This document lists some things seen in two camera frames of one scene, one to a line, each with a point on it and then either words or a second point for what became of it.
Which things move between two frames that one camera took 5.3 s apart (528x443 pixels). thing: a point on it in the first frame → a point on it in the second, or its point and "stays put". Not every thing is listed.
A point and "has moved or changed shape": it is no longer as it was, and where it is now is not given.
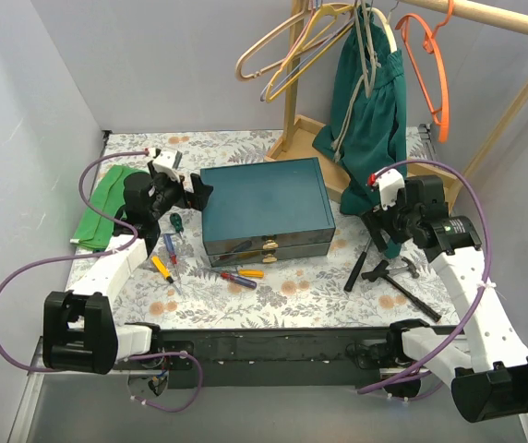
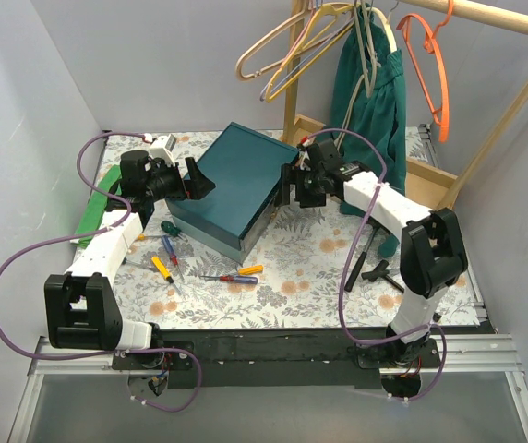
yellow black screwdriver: (164, 271) stays put
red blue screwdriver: (235, 278) has moved or changed shape
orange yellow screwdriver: (251, 273) has moved or changed shape
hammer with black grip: (354, 273) stays put
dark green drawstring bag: (368, 124) stays put
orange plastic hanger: (431, 42) stays put
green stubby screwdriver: (176, 221) has moved or changed shape
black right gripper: (379, 226) → (294, 185)
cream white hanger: (385, 23) stays put
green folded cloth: (96, 225) stays put
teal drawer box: (264, 212) → (246, 168)
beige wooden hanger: (257, 74) stays put
